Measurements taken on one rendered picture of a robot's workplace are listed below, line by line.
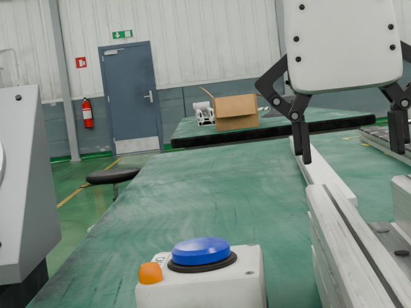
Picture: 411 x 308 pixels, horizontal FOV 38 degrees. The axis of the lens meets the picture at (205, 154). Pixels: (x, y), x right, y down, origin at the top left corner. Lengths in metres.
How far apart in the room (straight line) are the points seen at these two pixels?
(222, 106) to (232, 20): 8.96
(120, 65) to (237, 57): 2.24
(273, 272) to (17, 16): 11.72
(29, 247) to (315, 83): 0.37
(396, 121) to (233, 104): 2.18
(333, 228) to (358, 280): 0.10
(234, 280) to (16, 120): 0.48
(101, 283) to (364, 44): 0.34
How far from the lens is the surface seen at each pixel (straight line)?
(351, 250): 0.32
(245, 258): 0.41
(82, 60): 11.78
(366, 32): 0.55
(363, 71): 0.55
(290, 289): 0.53
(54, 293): 0.61
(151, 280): 0.38
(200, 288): 0.38
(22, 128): 0.78
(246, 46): 11.64
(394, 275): 0.28
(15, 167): 0.75
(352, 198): 0.73
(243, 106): 2.71
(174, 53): 11.58
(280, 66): 0.56
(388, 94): 0.59
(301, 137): 0.56
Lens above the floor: 0.95
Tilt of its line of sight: 6 degrees down
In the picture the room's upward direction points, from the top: 7 degrees counter-clockwise
